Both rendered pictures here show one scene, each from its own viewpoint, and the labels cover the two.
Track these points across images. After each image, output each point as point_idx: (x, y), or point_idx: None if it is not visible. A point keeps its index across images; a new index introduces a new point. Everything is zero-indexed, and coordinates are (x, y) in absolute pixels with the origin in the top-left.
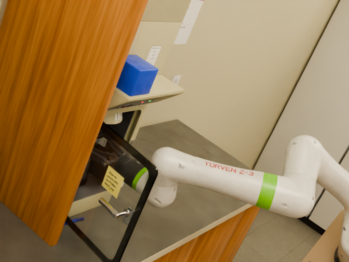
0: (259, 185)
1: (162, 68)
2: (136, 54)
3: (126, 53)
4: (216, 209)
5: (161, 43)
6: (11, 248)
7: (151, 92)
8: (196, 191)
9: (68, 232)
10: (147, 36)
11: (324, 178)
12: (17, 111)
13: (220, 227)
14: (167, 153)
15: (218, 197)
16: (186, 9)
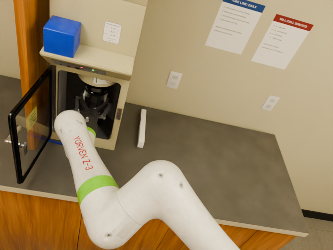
0: (80, 183)
1: (134, 51)
2: (85, 23)
3: (20, 4)
4: None
5: (119, 22)
6: (4, 135)
7: (80, 59)
8: (204, 184)
9: (53, 149)
10: (93, 7)
11: (171, 228)
12: None
13: None
14: (62, 114)
15: (219, 201)
16: None
